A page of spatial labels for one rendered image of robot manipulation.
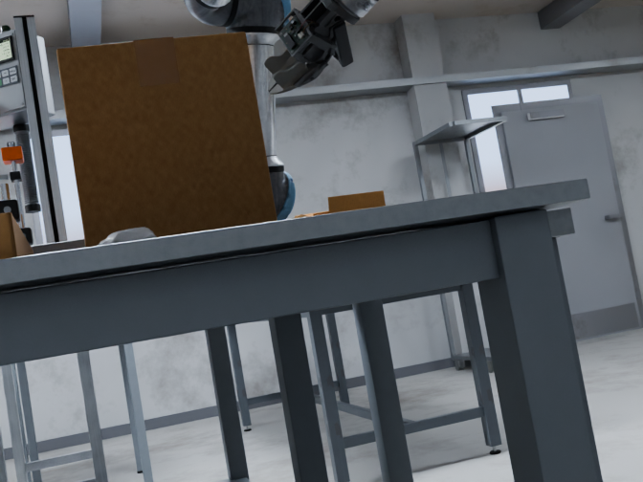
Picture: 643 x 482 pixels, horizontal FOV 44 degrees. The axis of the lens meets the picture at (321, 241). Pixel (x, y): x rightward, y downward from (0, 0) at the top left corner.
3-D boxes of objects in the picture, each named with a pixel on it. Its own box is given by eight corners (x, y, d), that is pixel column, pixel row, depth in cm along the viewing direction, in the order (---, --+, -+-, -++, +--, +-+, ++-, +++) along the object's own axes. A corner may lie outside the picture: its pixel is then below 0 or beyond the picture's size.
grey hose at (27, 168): (26, 213, 191) (13, 128, 192) (41, 211, 192) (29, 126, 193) (25, 211, 188) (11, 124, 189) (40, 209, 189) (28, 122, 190)
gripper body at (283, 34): (271, 31, 139) (317, -21, 135) (300, 46, 146) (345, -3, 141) (290, 60, 136) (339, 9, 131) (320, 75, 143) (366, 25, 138)
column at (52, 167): (56, 311, 179) (14, 23, 184) (77, 307, 181) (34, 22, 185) (55, 310, 175) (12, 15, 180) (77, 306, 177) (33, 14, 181)
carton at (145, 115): (100, 276, 126) (76, 111, 128) (250, 253, 132) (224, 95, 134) (87, 262, 97) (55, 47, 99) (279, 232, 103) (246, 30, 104)
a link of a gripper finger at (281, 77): (253, 85, 143) (286, 48, 139) (274, 94, 148) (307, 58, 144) (260, 98, 141) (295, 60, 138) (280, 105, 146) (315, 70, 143)
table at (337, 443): (235, 431, 515) (216, 312, 521) (352, 406, 538) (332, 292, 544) (333, 497, 305) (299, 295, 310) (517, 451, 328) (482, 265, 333)
